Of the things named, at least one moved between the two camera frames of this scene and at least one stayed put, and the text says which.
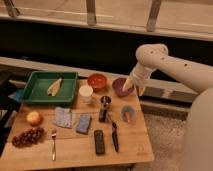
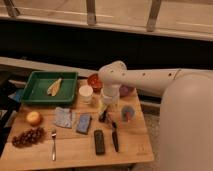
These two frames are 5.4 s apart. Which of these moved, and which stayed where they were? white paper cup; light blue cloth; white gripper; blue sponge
Moved: white gripper
Stayed: white paper cup; light blue cloth; blue sponge
